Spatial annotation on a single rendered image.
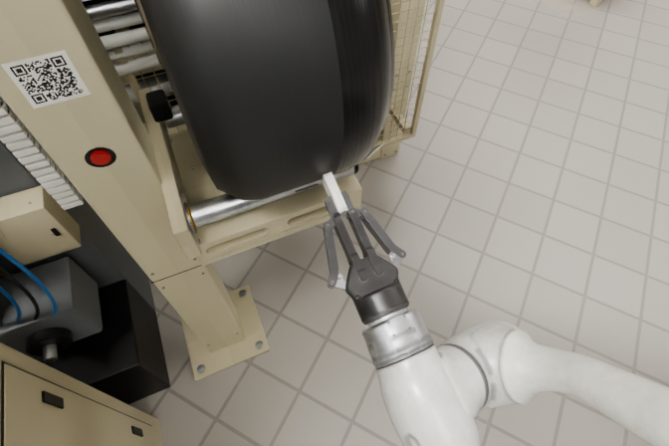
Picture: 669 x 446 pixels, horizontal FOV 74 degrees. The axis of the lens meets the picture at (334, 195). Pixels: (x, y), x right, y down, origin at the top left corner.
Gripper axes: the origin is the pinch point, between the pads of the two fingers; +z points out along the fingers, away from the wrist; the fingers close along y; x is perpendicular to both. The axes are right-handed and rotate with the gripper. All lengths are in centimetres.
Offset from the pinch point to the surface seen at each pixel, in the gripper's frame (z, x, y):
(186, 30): 14.4, -26.5, 13.9
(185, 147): 35, 33, 21
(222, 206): 10.1, 14.6, 17.3
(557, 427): -71, 89, -58
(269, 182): 3.1, -6.1, 9.6
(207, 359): -8, 104, 41
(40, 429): -14, 27, 59
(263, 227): 5.3, 20.4, 11.2
